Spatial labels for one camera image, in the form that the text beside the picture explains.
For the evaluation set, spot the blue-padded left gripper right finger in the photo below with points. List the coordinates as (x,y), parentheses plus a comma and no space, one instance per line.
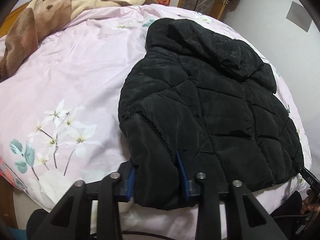
(246,218)

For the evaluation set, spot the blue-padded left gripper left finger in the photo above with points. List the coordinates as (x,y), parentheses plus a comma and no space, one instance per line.
(71,216)

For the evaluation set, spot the black puffer jacket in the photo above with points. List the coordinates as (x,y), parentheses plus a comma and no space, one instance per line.
(200,101)

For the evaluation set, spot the person's right hand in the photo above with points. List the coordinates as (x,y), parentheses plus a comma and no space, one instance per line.
(307,204)

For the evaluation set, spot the pink floral bed duvet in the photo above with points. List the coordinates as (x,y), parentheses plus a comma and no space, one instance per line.
(59,112)

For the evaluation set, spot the wooden headboard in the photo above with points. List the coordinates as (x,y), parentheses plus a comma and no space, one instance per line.
(13,16)

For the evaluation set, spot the brown dog print blanket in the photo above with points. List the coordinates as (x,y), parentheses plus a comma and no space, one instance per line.
(40,19)

